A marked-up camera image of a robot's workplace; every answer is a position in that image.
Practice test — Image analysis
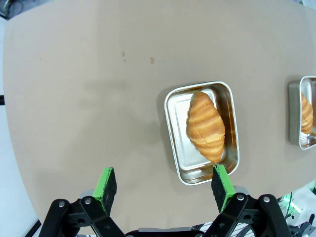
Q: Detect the rectangular stainless steel container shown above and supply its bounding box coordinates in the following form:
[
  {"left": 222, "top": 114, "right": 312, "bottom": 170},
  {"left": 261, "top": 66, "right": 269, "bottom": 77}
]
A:
[
  {"left": 288, "top": 76, "right": 316, "bottom": 151},
  {"left": 164, "top": 80, "right": 240, "bottom": 185}
]

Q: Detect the white equipment with green light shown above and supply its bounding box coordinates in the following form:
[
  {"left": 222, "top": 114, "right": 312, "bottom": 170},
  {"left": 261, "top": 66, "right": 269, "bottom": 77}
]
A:
[{"left": 278, "top": 180, "right": 316, "bottom": 237}]

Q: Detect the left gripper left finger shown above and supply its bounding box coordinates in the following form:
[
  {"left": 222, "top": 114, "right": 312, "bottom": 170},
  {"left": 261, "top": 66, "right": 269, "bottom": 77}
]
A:
[{"left": 41, "top": 167, "right": 129, "bottom": 237}]

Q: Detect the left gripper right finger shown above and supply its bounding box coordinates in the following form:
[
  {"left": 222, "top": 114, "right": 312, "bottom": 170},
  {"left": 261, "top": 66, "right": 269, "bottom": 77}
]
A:
[{"left": 202, "top": 164, "right": 292, "bottom": 237}]

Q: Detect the golden brown croissant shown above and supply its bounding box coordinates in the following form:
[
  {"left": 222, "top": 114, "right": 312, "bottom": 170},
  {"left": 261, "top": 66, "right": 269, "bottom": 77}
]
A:
[
  {"left": 301, "top": 91, "right": 314, "bottom": 135},
  {"left": 185, "top": 91, "right": 226, "bottom": 163}
]

